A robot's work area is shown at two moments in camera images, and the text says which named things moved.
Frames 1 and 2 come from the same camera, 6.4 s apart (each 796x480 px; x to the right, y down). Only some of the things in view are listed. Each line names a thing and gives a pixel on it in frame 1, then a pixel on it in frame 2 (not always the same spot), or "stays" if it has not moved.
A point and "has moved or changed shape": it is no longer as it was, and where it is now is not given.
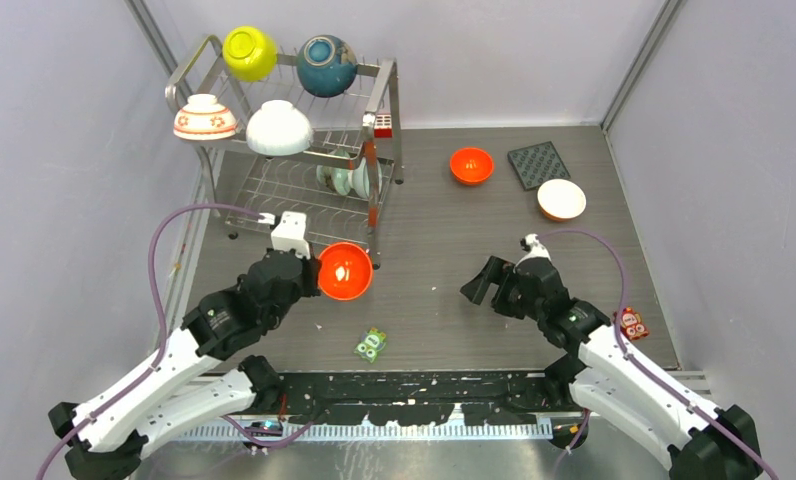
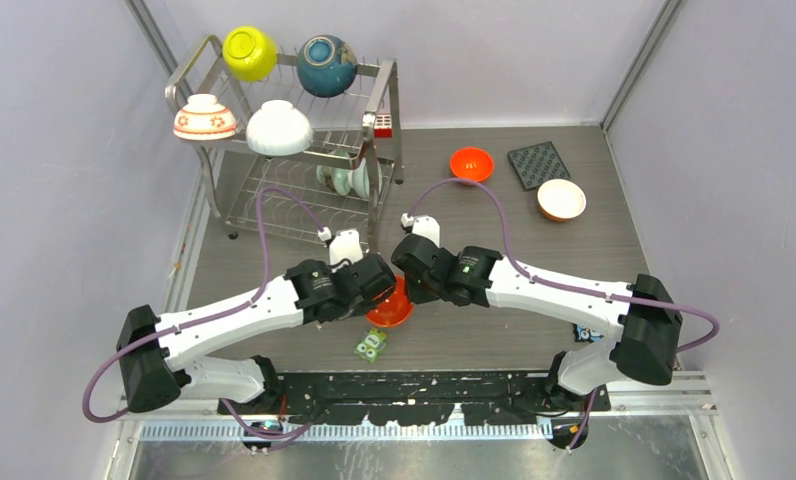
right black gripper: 495,270 to 416,294
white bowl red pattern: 203,117 stays
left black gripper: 311,268 to 363,307
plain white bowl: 278,128 stays
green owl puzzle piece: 371,342 stays
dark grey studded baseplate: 537,164 stays
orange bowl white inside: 560,200 stays
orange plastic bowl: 471,165 stays
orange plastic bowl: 345,271 has moved or changed shape
